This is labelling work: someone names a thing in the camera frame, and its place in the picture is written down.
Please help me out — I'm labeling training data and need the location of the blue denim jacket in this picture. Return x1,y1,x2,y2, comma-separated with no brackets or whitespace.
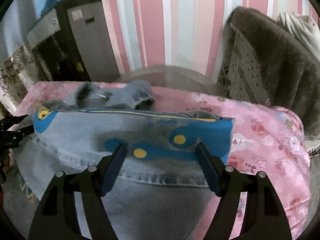
14,81,234,239

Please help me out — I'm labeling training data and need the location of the floral blue curtain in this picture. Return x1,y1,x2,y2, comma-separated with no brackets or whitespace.
1,0,43,114

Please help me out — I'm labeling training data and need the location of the pink floral bed sheet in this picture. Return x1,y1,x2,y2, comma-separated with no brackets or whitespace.
14,80,310,239

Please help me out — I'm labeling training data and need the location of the silver black water dispenser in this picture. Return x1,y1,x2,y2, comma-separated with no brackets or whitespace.
27,0,120,82

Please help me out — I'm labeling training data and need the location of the brown blanket covered furniture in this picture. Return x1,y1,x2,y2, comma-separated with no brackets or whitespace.
217,7,319,140

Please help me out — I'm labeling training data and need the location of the white folded garment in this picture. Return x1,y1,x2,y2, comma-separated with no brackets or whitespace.
277,12,320,61

